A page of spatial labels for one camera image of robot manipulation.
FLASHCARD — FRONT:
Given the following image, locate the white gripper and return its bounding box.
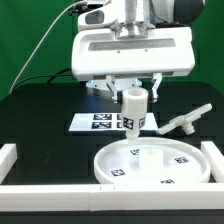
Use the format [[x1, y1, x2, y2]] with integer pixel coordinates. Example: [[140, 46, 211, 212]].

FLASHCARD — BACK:
[[71, 27, 195, 103]]

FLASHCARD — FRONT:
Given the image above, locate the white round table top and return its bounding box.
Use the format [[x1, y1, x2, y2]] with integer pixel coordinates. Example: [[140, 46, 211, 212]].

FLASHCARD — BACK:
[[94, 137, 211, 185]]

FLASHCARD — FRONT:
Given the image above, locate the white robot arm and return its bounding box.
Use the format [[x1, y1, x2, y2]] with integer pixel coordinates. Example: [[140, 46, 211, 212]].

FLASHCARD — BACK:
[[71, 0, 205, 101]]

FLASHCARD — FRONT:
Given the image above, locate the white marker sheet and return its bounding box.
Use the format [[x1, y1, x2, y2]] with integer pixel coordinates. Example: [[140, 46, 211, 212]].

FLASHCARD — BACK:
[[69, 113, 158, 132]]

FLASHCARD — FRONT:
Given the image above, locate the white table base part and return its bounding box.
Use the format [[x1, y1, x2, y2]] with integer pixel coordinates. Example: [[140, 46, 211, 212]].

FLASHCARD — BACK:
[[156, 103, 212, 135]]

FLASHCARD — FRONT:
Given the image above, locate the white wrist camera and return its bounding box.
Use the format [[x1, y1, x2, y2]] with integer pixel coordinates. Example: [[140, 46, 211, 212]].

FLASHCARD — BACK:
[[78, 5, 117, 31]]

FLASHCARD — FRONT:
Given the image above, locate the black cable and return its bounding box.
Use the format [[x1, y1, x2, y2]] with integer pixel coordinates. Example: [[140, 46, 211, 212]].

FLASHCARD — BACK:
[[13, 68, 74, 92]]

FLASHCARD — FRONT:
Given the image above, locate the black camera stand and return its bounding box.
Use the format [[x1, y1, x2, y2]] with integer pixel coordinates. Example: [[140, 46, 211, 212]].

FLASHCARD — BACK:
[[68, 0, 110, 16]]

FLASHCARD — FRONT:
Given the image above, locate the white cable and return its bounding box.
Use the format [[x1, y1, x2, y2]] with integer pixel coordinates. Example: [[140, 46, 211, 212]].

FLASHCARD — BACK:
[[8, 0, 87, 95]]

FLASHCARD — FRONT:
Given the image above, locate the white right fence wall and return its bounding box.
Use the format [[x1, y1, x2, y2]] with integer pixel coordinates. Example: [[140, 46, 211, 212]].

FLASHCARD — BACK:
[[201, 141, 224, 183]]

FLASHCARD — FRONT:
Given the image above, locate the white fence wall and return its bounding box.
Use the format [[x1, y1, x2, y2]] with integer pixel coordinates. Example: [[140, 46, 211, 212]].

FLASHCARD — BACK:
[[0, 144, 17, 185], [0, 183, 224, 212], [201, 141, 224, 183]]

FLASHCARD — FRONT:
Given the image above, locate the white front fence wall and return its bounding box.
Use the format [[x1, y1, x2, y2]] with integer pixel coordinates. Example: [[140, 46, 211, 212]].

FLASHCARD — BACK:
[[0, 183, 224, 212]]

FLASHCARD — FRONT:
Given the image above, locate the white left fence wall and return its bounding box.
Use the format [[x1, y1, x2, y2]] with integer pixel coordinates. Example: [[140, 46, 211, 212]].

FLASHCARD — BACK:
[[0, 144, 17, 185]]

